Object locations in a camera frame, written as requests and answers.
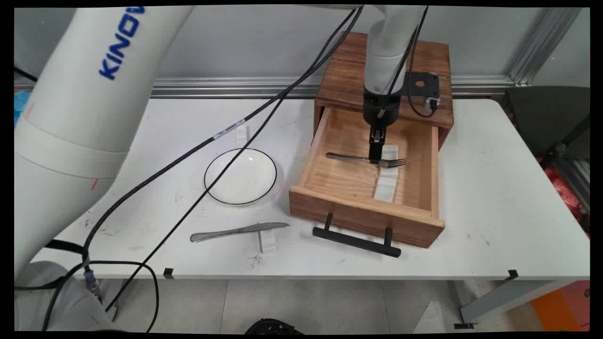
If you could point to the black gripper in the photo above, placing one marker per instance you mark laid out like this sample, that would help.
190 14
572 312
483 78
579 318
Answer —
380 108

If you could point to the silver metal fork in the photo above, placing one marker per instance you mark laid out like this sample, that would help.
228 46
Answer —
348 157

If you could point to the silver metal table knife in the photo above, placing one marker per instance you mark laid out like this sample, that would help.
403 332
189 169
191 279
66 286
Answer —
226 232

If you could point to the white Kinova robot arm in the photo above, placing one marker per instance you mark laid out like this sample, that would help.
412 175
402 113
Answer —
70 117

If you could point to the grey robot base cover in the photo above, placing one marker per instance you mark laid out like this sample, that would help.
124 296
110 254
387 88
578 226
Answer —
42 301

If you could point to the white plastic cutlery rest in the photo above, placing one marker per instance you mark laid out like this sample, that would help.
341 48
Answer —
387 186
267 244
241 136

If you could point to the light wooden drawer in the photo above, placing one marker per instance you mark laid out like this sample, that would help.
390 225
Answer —
358 212

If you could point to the brown wooden cabinet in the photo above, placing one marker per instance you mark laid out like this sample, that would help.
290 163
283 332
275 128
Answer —
348 70

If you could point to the dark metal chair leg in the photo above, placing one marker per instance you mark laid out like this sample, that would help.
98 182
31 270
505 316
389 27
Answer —
353 241

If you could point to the white plate with black rim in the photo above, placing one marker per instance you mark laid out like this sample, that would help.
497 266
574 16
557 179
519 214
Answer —
240 181

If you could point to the black table edge clip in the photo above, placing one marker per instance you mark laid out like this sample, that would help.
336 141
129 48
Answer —
513 274
168 272

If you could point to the red bag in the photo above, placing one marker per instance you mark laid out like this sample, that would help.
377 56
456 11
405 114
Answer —
565 188

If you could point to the grey table leg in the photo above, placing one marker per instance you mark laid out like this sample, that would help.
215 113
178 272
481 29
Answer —
499 299

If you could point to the black round floor object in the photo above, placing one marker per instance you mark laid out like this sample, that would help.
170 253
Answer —
273 328

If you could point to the orange box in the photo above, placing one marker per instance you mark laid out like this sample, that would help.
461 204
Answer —
565 306

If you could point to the blue object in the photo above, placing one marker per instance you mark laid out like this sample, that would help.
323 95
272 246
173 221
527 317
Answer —
20 106

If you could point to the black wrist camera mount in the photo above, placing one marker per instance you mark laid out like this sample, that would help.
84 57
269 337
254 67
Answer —
424 87

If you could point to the horizontal aluminium rail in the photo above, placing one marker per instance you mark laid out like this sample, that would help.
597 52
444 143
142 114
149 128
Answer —
212 87

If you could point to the slanted aluminium post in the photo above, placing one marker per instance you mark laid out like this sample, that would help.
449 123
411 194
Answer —
541 47

